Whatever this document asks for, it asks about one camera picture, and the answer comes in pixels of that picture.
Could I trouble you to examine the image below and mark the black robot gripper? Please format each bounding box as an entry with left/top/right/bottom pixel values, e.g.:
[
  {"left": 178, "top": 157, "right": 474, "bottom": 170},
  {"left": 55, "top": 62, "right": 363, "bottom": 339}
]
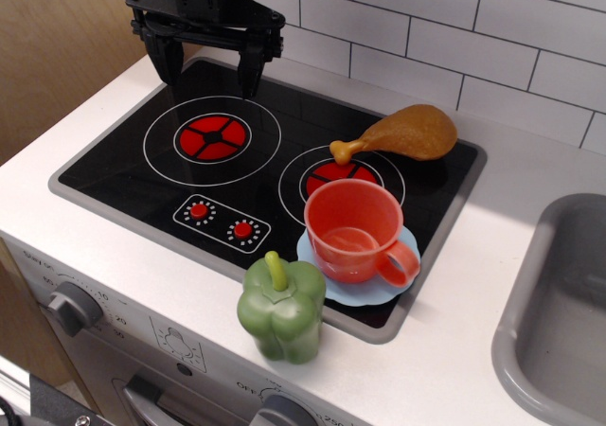
[{"left": 125, "top": 0, "right": 285, "bottom": 99}]

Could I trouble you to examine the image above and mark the red plastic toy cup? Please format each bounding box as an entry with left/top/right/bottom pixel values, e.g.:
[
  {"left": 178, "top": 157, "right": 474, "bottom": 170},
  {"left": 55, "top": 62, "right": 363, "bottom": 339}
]
[{"left": 304, "top": 179, "right": 420, "bottom": 287}]

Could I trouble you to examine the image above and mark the light blue toy plate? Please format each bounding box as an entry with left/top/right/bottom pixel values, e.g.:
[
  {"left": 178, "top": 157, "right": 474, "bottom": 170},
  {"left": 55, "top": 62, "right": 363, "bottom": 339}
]
[{"left": 296, "top": 226, "right": 420, "bottom": 307}]

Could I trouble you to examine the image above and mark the black toy stove top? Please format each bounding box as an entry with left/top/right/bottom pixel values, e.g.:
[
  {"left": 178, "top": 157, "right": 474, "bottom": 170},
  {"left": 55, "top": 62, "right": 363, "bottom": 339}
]
[{"left": 47, "top": 56, "right": 489, "bottom": 345}]

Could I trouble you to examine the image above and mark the brown toy chicken drumstick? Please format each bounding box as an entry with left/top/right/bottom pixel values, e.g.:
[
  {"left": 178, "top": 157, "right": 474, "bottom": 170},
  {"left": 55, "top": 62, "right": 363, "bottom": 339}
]
[{"left": 330, "top": 104, "right": 458, "bottom": 166}]

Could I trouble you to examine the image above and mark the green toy bell pepper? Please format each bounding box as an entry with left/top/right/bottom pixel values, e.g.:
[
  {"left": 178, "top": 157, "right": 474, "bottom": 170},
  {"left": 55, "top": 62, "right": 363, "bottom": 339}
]
[{"left": 237, "top": 251, "right": 327, "bottom": 364}]

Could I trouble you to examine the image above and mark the grey timer knob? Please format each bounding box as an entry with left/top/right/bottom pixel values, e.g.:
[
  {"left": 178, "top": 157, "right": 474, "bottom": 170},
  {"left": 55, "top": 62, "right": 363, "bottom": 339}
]
[{"left": 47, "top": 282, "right": 103, "bottom": 337}]

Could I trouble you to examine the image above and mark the grey oven temperature knob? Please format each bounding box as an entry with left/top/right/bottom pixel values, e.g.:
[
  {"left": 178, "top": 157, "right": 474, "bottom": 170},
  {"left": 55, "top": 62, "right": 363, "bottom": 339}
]
[{"left": 249, "top": 395, "right": 317, "bottom": 426}]

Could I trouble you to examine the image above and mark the black device with screw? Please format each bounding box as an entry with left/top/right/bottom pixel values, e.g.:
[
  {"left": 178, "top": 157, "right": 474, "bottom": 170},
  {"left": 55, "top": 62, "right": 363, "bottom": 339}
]
[{"left": 1, "top": 373, "right": 111, "bottom": 426}]

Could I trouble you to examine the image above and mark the grey toy sink basin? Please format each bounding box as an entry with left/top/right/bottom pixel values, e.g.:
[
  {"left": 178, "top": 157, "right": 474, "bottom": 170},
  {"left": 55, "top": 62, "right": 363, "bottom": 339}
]
[{"left": 491, "top": 193, "right": 605, "bottom": 425}]

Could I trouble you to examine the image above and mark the grey oven door handle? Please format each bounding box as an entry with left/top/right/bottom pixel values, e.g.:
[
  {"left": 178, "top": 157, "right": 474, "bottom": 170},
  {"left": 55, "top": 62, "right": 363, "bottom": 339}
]
[{"left": 122, "top": 376, "right": 187, "bottom": 426}]

